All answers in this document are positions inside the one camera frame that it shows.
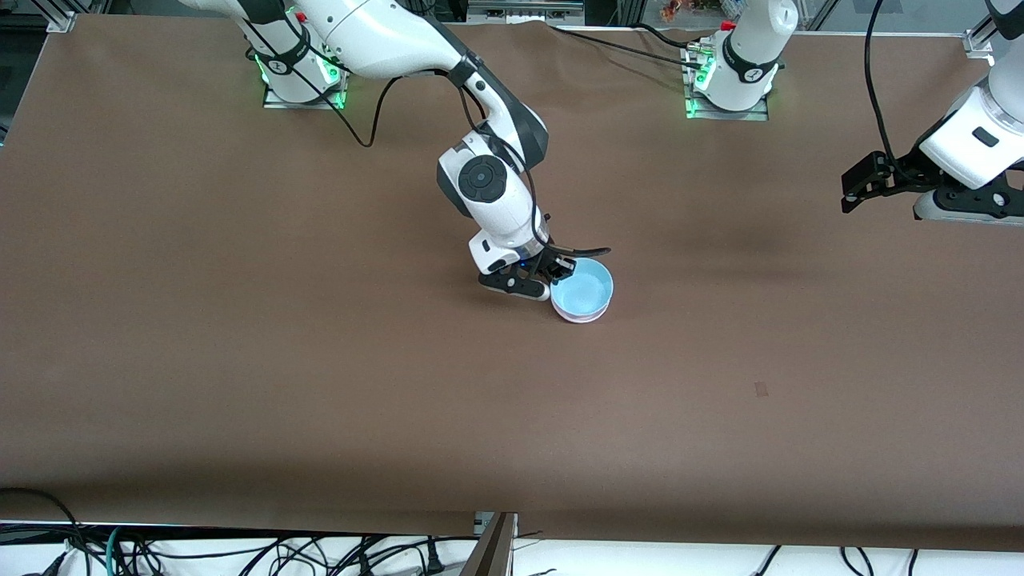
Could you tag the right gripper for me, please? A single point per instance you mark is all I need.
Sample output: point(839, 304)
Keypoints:
point(550, 261)

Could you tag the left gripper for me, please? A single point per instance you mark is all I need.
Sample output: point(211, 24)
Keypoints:
point(902, 170)

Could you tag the blue bowl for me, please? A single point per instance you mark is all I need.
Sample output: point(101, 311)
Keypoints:
point(584, 286)

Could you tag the pink bowl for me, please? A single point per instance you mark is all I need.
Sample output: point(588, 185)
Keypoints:
point(582, 319)

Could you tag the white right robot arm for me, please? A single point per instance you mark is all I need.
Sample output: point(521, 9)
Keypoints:
point(384, 36)

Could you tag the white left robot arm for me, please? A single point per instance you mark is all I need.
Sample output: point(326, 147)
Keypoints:
point(752, 48)

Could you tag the brown table cover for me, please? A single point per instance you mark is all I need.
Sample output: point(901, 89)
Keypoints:
point(480, 416)

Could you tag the grey power strip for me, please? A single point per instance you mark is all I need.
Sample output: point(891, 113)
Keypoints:
point(524, 10)

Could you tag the grey metal beam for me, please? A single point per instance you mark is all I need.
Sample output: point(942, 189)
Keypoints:
point(492, 552)

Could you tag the orange toy figure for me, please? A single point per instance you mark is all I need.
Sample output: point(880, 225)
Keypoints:
point(676, 10)

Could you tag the aluminium frame bracket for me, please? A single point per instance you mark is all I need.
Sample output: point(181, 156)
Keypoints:
point(980, 42)

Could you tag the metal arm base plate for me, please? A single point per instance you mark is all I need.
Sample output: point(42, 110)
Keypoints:
point(320, 100)
point(760, 114)

